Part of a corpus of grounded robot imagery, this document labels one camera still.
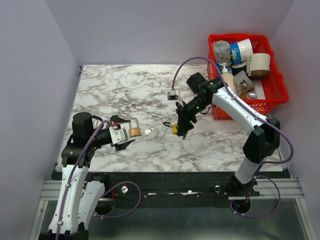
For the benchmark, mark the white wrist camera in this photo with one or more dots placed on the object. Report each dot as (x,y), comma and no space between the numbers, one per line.
(174,95)
(118,135)

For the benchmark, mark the aluminium rail frame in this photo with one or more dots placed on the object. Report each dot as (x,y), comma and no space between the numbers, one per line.
(261,189)

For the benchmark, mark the round brass padlock with keys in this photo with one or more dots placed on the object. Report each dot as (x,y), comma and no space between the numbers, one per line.
(134,128)

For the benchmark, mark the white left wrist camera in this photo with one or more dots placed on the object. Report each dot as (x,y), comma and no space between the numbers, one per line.
(118,135)

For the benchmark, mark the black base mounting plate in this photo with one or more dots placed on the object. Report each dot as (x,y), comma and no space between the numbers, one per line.
(142,181)

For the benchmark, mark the silver keys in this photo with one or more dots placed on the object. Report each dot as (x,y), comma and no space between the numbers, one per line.
(149,129)

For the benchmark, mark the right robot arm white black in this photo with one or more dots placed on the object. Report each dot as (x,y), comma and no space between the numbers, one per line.
(263,137)

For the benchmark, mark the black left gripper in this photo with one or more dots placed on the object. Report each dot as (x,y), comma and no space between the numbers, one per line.
(116,118)

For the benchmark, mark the yellow black padlock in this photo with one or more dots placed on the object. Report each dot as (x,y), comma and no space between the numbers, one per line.
(174,127)

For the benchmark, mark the printed grey cup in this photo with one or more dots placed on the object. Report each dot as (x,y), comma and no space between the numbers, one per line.
(243,83)

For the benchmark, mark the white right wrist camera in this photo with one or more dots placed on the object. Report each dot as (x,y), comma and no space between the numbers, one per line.
(174,95)

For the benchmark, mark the blue white paper cup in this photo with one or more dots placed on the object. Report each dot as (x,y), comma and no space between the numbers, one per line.
(241,51)

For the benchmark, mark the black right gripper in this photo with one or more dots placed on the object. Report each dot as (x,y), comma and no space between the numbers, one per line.
(184,117)

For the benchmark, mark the red plastic basket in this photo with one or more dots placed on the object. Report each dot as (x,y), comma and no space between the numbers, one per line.
(271,91)

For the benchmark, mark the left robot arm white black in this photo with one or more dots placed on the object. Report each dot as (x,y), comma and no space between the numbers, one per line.
(82,194)

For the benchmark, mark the lotion pump bottle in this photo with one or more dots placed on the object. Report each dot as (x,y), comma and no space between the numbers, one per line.
(229,80)

